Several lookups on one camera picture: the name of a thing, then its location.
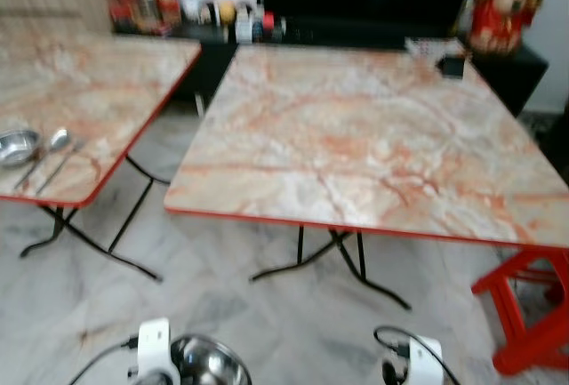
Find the large steel bowl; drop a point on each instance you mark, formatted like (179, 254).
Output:
(213, 365)

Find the red plastic stool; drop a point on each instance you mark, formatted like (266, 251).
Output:
(524, 314)

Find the dark sofa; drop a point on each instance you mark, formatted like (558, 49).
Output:
(556, 140)

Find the small black box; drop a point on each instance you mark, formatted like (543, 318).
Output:
(452, 67)

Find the white patterned pack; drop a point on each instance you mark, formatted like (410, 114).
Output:
(427, 46)

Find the red and gold statue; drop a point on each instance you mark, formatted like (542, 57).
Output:
(507, 7)

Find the yellow plush toy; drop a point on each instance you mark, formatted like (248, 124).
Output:
(228, 13)

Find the steel spoon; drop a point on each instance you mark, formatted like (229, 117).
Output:
(58, 140)

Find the jar with orange lid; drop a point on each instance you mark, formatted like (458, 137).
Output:
(169, 3)

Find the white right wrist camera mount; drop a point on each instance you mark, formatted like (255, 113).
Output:
(422, 360)

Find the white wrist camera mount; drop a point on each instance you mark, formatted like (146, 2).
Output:
(422, 360)
(154, 342)

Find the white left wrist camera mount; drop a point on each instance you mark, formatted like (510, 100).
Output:
(154, 342)

